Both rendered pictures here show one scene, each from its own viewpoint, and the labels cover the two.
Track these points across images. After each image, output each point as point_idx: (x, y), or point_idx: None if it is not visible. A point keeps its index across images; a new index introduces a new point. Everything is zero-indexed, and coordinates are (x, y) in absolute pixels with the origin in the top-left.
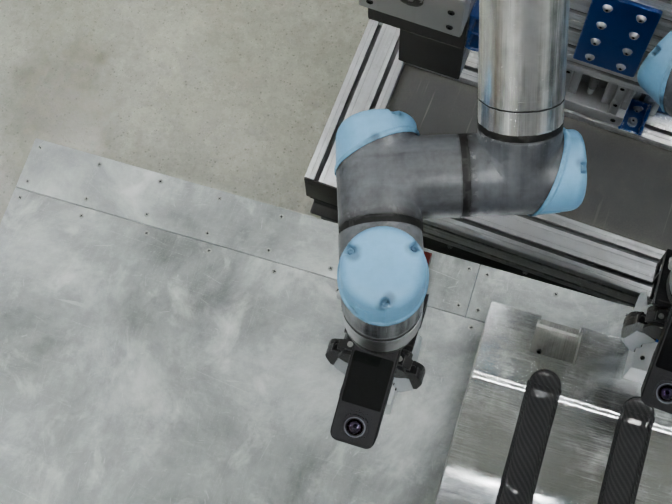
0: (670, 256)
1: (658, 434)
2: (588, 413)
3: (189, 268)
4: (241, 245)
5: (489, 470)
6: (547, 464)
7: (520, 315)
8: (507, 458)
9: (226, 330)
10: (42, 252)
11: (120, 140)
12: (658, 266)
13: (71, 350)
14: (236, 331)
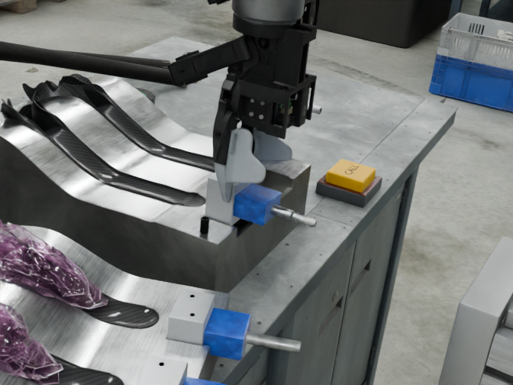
0: (308, 75)
1: (166, 206)
2: (201, 182)
3: (366, 131)
4: (381, 147)
5: (177, 143)
6: (169, 162)
7: (295, 171)
8: (182, 150)
9: (321, 134)
10: (382, 98)
11: None
12: (307, 109)
13: (318, 97)
14: (319, 137)
